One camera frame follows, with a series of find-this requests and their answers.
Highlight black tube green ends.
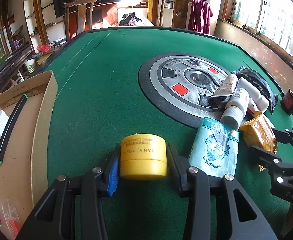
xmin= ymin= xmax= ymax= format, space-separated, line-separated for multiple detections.
xmin=0 ymin=94 xmax=28 ymax=165

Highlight cardboard box tray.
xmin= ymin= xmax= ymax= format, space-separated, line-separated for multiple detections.
xmin=0 ymin=71 xmax=58 ymax=239

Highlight wooden chair left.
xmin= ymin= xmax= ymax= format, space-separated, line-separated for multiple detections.
xmin=63 ymin=0 xmax=97 ymax=41

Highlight wooden chair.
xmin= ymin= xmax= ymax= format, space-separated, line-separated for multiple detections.
xmin=63 ymin=0 xmax=97 ymax=41
xmin=159 ymin=0 xmax=193 ymax=29

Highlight maroon cloth on chair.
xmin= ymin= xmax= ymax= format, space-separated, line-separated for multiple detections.
xmin=188 ymin=0 xmax=213 ymax=35

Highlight red plastic bag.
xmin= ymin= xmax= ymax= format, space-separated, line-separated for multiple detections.
xmin=36 ymin=45 xmax=51 ymax=53

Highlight large white lotion bottle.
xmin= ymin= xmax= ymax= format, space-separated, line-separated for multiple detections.
xmin=236 ymin=77 xmax=270 ymax=113

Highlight white bottle with label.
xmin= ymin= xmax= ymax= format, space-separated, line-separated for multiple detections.
xmin=220 ymin=88 xmax=250 ymax=131

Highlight black foil pouch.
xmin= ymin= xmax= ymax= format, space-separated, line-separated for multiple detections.
xmin=232 ymin=66 xmax=279 ymax=114

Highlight dark clothes pile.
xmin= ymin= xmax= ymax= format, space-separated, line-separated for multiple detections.
xmin=119 ymin=12 xmax=143 ymax=26

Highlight yellow snack packet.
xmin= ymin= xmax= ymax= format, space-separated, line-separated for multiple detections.
xmin=239 ymin=111 xmax=279 ymax=172

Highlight yellow cream jar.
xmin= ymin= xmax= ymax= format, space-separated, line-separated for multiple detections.
xmin=119 ymin=134 xmax=167 ymax=180

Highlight window frame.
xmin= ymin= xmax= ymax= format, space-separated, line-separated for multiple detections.
xmin=220 ymin=0 xmax=293 ymax=63

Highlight round mahjong table console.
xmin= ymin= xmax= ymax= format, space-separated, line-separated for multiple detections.
xmin=138 ymin=53 xmax=230 ymax=128

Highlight teal cartoon tissue pack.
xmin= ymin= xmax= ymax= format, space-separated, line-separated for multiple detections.
xmin=189 ymin=117 xmax=239 ymax=178

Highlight wooden chair right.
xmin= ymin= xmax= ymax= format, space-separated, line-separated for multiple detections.
xmin=159 ymin=0 xmax=193 ymax=29

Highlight beige cosmetic tube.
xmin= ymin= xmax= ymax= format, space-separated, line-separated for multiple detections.
xmin=211 ymin=74 xmax=238 ymax=98

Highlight red motor with beige roller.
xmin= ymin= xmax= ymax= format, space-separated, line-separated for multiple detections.
xmin=280 ymin=86 xmax=293 ymax=115

